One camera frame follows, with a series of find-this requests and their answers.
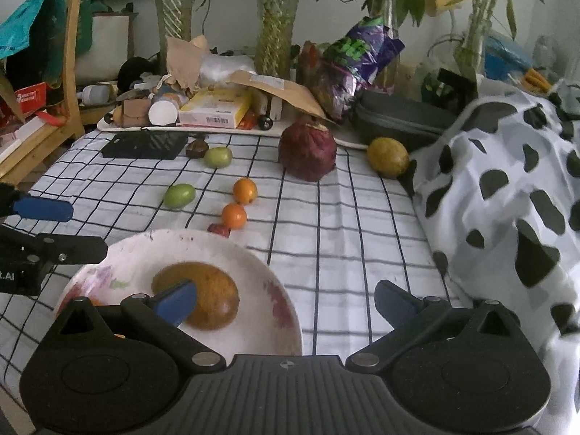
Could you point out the red date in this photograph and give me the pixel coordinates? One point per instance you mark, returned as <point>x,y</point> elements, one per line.
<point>220,230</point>

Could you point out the brown cardboard envelope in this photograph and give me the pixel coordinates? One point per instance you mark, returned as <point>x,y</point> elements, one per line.
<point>281,90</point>

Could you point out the black green box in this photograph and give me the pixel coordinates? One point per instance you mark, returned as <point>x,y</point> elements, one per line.
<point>446,86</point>

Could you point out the cow print blanket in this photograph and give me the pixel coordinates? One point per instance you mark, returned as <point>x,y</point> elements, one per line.
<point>498,154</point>

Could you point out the black zip pouch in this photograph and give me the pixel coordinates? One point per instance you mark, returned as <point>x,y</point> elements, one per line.
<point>398,115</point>

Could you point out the small glass vase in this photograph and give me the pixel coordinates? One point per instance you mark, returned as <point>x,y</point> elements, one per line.
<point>469,50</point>

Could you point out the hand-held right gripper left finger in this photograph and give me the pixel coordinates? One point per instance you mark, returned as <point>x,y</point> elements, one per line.
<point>174,302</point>

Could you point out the slim glass vase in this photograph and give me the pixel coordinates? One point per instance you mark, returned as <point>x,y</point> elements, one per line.
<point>387,7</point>

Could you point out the small black ball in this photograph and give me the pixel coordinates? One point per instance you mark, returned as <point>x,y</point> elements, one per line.
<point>266,122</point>

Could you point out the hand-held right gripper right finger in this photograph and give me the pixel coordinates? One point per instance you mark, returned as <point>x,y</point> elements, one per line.
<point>388,298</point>

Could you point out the clear plastic bag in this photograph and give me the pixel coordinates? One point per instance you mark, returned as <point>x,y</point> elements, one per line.
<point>226,69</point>

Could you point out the teal plastic bag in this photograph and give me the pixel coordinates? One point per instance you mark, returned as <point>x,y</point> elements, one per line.
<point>25,25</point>

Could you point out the orange packet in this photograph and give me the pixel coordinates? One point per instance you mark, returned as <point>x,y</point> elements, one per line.
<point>537,79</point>

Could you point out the white round jar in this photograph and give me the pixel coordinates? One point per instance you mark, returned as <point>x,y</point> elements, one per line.
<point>163,113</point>

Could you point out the clear glass jar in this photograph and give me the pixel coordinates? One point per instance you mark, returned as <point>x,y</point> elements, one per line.
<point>546,52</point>

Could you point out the yellow passion fruit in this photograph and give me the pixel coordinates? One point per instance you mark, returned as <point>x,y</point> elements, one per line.
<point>388,157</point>

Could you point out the crumpled brown paper bag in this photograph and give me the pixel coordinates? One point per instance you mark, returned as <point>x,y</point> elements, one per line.
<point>183,61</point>

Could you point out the white floral bowl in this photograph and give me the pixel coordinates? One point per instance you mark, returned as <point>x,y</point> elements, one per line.
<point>256,290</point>

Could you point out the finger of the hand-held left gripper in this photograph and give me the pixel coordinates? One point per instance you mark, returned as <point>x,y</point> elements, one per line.
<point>43,208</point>
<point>77,249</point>

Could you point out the wooden chair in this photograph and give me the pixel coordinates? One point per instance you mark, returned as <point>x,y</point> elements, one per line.
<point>70,54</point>

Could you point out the white black-checked tablecloth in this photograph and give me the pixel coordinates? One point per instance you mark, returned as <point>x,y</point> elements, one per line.
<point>326,231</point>

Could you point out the white framed board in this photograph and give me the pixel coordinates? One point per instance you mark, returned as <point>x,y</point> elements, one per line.
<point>106,45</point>

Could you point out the blue plastic bag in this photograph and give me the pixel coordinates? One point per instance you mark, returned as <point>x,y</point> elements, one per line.
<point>507,52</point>

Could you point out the orange kumquat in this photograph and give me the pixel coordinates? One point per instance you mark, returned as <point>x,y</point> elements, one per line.
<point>245,190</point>
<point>234,216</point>

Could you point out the black mesh pad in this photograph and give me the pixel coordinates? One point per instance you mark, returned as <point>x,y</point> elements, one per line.
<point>145,145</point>

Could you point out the green jujube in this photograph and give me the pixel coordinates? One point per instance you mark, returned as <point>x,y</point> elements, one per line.
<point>179,196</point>
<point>218,157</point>

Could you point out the red cardboard box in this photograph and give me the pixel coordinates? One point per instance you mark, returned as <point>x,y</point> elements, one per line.
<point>31,97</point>

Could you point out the ribbed glass vase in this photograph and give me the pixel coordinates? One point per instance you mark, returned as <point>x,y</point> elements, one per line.
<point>275,27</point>

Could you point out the brown chestnut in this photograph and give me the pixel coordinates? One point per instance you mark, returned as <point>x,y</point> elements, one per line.
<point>196,148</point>

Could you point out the twisted glass vase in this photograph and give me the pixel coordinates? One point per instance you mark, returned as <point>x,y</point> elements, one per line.
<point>174,18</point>

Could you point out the dark red pomegranate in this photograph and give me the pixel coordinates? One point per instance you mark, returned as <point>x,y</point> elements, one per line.
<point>307,152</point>

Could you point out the yellow-brown passion fruit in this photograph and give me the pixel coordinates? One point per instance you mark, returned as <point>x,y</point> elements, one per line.
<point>214,293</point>

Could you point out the white grey bottle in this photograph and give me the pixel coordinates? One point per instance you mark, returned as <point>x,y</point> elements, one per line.
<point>95,94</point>

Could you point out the dark red snack bag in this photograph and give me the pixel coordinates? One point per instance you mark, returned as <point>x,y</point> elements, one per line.
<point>312,65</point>

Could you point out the purple snack bag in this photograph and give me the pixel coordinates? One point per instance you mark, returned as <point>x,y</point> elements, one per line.
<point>353,61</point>

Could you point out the black round object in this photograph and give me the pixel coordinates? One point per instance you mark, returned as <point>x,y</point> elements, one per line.
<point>133,72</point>

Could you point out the yellow cardboard box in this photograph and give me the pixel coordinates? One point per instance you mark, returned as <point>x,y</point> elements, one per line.
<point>217,108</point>

